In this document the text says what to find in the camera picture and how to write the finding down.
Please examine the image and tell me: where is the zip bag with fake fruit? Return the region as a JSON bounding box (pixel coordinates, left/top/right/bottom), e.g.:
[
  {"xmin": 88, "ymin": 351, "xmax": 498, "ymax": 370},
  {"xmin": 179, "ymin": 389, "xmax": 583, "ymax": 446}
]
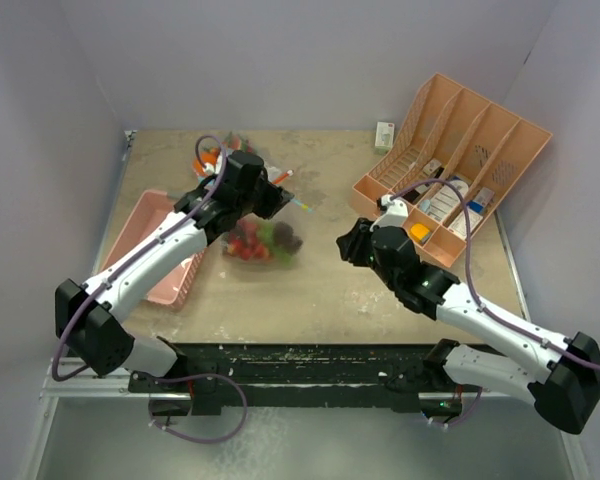
[{"xmin": 221, "ymin": 199, "xmax": 312, "ymax": 270}]

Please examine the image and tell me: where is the pink plastic basket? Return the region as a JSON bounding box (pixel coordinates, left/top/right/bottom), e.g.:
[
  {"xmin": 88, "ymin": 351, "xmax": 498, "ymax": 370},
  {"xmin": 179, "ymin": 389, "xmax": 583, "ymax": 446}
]
[{"xmin": 99, "ymin": 188, "xmax": 207, "ymax": 312}]

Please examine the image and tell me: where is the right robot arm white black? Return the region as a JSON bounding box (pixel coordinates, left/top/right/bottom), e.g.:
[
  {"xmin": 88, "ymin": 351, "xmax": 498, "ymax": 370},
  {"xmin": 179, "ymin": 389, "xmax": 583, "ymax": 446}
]
[{"xmin": 336, "ymin": 218, "xmax": 600, "ymax": 435}]

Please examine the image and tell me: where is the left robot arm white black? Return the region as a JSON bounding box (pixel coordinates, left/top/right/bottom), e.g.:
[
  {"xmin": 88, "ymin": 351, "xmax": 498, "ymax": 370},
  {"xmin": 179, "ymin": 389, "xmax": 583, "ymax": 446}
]
[{"xmin": 54, "ymin": 151, "xmax": 294, "ymax": 392}]

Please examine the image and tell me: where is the zip bag with orange watermelon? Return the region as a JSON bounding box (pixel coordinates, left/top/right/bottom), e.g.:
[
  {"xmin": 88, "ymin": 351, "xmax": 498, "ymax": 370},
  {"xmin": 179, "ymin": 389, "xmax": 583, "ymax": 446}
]
[{"xmin": 192, "ymin": 132, "xmax": 294, "ymax": 184}]

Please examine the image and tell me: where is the yellow tape measure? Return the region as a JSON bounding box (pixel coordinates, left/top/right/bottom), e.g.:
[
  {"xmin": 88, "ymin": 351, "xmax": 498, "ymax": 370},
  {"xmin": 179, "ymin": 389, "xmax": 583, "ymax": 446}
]
[{"xmin": 409, "ymin": 223, "xmax": 431, "ymax": 245}]

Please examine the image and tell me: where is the white medicine box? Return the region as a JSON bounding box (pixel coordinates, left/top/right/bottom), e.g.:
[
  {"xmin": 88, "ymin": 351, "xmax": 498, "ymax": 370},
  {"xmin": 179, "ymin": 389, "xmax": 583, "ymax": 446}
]
[{"xmin": 449, "ymin": 208, "xmax": 483, "ymax": 240}]

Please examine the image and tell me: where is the small white green box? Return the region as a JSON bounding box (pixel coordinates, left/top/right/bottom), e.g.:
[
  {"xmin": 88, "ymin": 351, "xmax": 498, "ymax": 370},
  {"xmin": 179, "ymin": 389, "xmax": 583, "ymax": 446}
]
[{"xmin": 374, "ymin": 121, "xmax": 395, "ymax": 153}]

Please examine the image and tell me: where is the orange desk organizer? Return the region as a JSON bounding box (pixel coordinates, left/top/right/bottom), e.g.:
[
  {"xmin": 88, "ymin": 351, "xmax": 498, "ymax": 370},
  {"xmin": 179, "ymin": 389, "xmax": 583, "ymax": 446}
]
[{"xmin": 350, "ymin": 74, "xmax": 552, "ymax": 267}]

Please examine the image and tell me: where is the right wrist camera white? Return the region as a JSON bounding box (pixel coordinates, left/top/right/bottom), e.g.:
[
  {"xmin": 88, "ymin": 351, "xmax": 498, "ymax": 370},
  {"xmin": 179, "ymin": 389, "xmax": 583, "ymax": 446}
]
[{"xmin": 372, "ymin": 194, "xmax": 409, "ymax": 230}]

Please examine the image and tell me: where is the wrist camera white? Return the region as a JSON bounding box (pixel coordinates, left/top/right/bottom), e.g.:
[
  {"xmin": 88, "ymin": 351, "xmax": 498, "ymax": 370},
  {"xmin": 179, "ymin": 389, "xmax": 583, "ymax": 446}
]
[
  {"xmin": 372, "ymin": 194, "xmax": 409, "ymax": 230},
  {"xmin": 193, "ymin": 152, "xmax": 224, "ymax": 179}
]

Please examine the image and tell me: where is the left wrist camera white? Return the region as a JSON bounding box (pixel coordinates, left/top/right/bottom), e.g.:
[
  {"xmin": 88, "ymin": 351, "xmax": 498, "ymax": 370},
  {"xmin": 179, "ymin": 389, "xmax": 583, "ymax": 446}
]
[{"xmin": 193, "ymin": 152, "xmax": 224, "ymax": 179}]

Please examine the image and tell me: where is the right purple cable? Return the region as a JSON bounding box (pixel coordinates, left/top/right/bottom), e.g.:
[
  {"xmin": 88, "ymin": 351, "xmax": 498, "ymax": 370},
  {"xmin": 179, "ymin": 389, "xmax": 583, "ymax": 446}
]
[{"xmin": 389, "ymin": 178, "xmax": 600, "ymax": 377}]

